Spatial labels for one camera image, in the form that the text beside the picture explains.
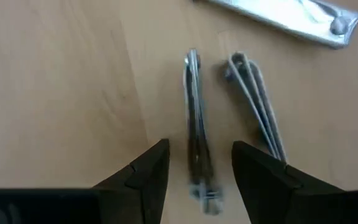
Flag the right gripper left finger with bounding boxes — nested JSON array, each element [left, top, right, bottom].
[[92, 138, 171, 224]]

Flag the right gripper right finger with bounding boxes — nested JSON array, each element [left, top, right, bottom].
[[231, 140, 348, 224]]

